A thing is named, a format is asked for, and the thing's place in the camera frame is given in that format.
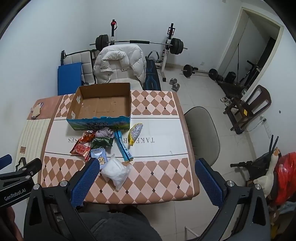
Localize white soft plastic bag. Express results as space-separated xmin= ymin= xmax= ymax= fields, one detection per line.
xmin=101 ymin=154 xmax=132 ymax=191

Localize red snack packet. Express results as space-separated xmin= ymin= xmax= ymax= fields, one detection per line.
xmin=70 ymin=141 xmax=91 ymax=162

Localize light blue tissue pack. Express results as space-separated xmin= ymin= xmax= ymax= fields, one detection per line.
xmin=90 ymin=148 xmax=108 ymax=170

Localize green snack packet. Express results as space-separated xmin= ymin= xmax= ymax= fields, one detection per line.
xmin=91 ymin=137 xmax=113 ymax=149

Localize long blue snack pack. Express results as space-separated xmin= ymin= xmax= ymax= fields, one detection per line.
xmin=114 ymin=130 xmax=133 ymax=163

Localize cardboard box with blue print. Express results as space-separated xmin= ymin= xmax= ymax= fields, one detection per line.
xmin=66 ymin=82 xmax=132 ymax=131

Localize black scooter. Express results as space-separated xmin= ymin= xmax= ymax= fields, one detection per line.
xmin=230 ymin=135 xmax=279 ymax=180

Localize white goose plush toy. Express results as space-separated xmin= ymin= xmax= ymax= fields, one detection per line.
xmin=253 ymin=147 xmax=280 ymax=197

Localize dark trousers of operator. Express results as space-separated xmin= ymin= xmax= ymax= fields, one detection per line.
xmin=79 ymin=205 xmax=161 ymax=240

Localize orange snack packet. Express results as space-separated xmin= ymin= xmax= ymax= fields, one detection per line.
xmin=79 ymin=131 xmax=96 ymax=144

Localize beige round chair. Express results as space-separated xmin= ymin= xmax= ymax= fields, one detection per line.
xmin=184 ymin=106 xmax=220 ymax=166

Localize small cardboard piece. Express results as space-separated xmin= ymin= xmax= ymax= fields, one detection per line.
xmin=31 ymin=102 xmax=44 ymax=120

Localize lilac rolled cloth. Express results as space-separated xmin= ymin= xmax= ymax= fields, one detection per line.
xmin=95 ymin=127 xmax=114 ymax=138

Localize red plastic bag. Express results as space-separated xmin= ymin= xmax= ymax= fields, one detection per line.
xmin=274 ymin=152 xmax=296 ymax=205

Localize dark wooden chair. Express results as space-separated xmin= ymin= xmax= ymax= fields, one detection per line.
xmin=223 ymin=85 xmax=272 ymax=135

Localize yellow silver snack packet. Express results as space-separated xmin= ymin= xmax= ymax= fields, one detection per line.
xmin=128 ymin=123 xmax=144 ymax=146

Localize black exercise bike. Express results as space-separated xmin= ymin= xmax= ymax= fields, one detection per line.
xmin=217 ymin=44 xmax=261 ymax=99

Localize blue folded mat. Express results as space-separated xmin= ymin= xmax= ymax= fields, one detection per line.
xmin=58 ymin=62 xmax=82 ymax=95

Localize chrome dumbbell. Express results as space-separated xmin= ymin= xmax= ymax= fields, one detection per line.
xmin=169 ymin=78 xmax=180 ymax=92

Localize barbell on floor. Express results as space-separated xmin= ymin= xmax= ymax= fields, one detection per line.
xmin=182 ymin=64 xmax=218 ymax=80

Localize blue weight bench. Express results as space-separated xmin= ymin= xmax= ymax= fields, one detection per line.
xmin=143 ymin=51 xmax=161 ymax=91

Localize white weight rack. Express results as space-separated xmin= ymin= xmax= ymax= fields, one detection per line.
xmin=155 ymin=23 xmax=175 ymax=82

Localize white padded chair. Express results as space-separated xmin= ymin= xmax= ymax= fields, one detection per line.
xmin=61 ymin=49 xmax=100 ymax=85

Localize white puffer jacket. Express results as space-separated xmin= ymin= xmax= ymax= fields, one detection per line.
xmin=93 ymin=44 xmax=147 ymax=89

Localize barbell on rack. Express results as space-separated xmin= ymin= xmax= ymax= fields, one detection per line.
xmin=90 ymin=35 xmax=188 ymax=55

